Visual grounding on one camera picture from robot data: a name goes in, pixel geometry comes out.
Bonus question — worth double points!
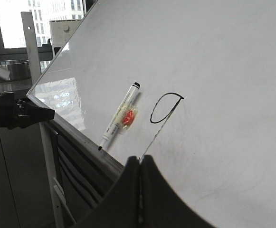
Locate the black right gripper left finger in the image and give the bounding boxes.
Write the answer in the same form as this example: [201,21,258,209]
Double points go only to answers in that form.
[73,156,140,228]

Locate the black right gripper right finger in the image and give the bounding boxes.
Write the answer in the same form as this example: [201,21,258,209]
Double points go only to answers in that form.
[140,155,213,228]

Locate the white whiteboard marker pen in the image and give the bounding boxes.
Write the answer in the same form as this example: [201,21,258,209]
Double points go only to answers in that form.
[98,82,140,151]

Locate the red magnet taped to marker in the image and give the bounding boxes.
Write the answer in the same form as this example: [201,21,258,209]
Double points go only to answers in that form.
[120,106,137,132]

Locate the aluminium whiteboard marker tray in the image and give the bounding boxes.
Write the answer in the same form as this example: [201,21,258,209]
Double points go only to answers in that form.
[26,94,125,181]

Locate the white whiteboard surface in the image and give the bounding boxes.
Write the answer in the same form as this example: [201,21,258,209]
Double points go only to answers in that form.
[28,0,276,228]

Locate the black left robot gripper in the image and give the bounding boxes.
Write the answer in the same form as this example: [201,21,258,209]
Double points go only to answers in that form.
[0,66,56,130]

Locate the metal round pot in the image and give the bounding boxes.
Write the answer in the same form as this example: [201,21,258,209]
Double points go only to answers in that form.
[0,60,31,82]

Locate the white appliance by window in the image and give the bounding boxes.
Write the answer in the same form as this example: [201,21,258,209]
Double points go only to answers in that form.
[49,19,81,56]

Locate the white whiteboard stand frame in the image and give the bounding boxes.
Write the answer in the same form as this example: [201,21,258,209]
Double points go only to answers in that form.
[20,11,76,228]

